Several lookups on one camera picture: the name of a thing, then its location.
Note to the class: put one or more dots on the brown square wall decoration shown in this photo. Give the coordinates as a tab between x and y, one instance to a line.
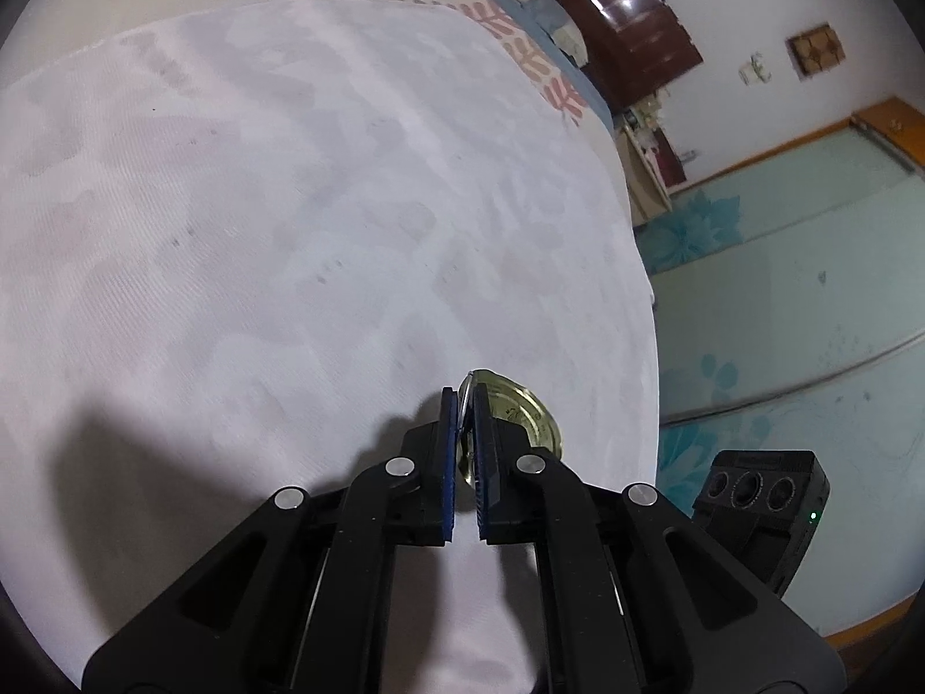
815	51

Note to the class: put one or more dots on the white cloth on bed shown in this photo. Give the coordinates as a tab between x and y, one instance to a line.
247	247

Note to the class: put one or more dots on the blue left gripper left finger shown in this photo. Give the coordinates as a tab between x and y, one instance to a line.
435	447

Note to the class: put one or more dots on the white and blue pillow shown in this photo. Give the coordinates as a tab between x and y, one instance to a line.
552	18

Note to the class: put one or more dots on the round metal can lid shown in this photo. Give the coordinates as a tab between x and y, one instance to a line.
510	402

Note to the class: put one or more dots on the floral glass wardrobe door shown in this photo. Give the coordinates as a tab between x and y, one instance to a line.
789	309

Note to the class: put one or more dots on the cream bedside drawer cabinet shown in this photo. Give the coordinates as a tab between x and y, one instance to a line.
651	167

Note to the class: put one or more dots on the dark wooden headboard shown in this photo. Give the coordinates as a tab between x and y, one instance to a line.
635	47

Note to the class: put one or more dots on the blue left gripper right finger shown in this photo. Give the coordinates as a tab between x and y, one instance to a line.
497	444

